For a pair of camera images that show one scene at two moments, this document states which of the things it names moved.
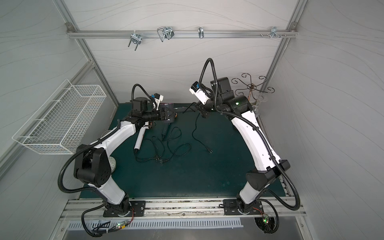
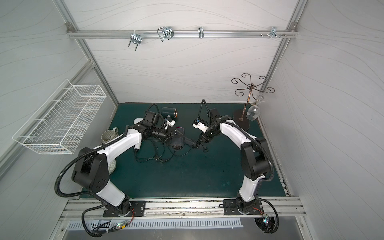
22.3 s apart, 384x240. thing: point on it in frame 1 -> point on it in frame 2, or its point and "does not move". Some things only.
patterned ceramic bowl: [112, 163] does not move
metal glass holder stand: [252, 87] does not move
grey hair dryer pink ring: [178, 110] -> [178, 139]
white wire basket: [59, 125] does not move
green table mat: [198, 155] does not move
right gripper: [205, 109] -> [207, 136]
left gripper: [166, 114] -> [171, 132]
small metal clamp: [201, 33] does not move
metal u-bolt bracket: [166, 32] does not move
